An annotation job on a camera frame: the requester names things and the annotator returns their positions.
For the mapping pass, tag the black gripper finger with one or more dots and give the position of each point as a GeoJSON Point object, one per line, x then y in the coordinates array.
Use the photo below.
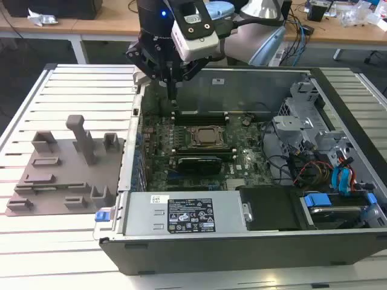
{"type": "Point", "coordinates": [139, 57]}
{"type": "Point", "coordinates": [193, 69]}

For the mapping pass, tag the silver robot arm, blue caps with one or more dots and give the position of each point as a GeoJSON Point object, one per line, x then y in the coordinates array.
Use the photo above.
{"type": "Point", "coordinates": [242, 45]}

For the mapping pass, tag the wooden desk, white legs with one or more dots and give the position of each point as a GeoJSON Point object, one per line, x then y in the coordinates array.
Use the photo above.
{"type": "Point", "coordinates": [102, 25]}

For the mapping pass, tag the silver CPU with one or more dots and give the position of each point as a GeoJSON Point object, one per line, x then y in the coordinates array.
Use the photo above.
{"type": "Point", "coordinates": [208, 136]}

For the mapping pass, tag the round coin cell battery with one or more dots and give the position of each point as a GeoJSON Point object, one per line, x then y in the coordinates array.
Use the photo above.
{"type": "Point", "coordinates": [246, 121]}

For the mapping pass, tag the green motherboard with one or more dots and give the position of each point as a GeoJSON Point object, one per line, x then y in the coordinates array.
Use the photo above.
{"type": "Point", "coordinates": [242, 145]}

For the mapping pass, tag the black graphics card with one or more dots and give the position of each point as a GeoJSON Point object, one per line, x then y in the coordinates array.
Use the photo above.
{"type": "Point", "coordinates": [199, 165]}

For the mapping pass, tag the black box on desk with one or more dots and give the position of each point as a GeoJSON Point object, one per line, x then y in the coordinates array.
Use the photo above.
{"type": "Point", "coordinates": [54, 7]}

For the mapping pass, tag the crumpled white paper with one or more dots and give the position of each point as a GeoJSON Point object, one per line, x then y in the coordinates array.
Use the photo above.
{"type": "Point", "coordinates": [42, 18]}

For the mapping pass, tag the black computer tower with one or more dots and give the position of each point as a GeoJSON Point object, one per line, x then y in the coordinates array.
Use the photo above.
{"type": "Point", "coordinates": [286, 9]}

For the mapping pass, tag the silver metal drive cage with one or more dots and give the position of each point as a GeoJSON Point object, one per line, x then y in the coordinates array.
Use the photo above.
{"type": "Point", "coordinates": [296, 127]}

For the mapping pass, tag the silver chipset heat sink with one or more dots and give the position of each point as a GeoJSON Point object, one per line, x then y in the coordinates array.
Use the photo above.
{"type": "Point", "coordinates": [233, 184]}

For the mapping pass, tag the grey parts rack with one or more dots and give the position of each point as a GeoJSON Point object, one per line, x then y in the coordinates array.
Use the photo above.
{"type": "Point", "coordinates": [69, 169]}

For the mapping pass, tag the grey power supply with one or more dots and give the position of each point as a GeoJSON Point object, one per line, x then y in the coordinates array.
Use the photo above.
{"type": "Point", "coordinates": [142, 211]}

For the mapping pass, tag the black plastic shroud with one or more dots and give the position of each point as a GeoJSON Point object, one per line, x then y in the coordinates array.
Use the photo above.
{"type": "Point", "coordinates": [269, 208]}

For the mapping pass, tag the blue case latch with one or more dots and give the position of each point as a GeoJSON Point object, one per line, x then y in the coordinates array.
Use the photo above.
{"type": "Point", "coordinates": [102, 216]}

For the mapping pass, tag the clear plastic bags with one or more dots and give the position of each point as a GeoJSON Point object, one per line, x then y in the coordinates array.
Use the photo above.
{"type": "Point", "coordinates": [356, 15]}

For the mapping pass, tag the black open PC case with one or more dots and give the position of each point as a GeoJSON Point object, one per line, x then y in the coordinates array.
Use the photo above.
{"type": "Point", "coordinates": [229, 253]}

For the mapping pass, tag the hard disk in blue carrier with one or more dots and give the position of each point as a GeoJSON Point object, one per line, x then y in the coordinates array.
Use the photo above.
{"type": "Point", "coordinates": [326, 208]}

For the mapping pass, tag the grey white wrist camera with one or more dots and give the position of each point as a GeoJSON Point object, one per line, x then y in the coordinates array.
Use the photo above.
{"type": "Point", "coordinates": [196, 39]}

